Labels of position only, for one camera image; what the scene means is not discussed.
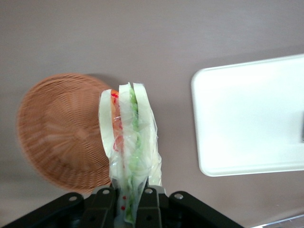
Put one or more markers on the cream plastic tray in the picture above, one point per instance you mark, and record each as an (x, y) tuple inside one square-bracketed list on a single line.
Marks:
[(249, 118)]

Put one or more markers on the plastic-wrapped triangle sandwich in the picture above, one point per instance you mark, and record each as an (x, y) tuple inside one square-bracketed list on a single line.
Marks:
[(142, 118)]

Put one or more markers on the brown wicker basket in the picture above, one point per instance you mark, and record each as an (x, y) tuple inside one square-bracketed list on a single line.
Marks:
[(59, 128)]

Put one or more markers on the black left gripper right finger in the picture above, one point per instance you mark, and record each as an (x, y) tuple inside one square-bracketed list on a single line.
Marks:
[(150, 209)]

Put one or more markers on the clear acrylic bottle rack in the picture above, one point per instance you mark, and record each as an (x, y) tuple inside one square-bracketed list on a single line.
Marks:
[(280, 222)]

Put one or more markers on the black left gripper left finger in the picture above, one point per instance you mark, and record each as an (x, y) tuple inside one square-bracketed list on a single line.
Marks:
[(102, 209)]

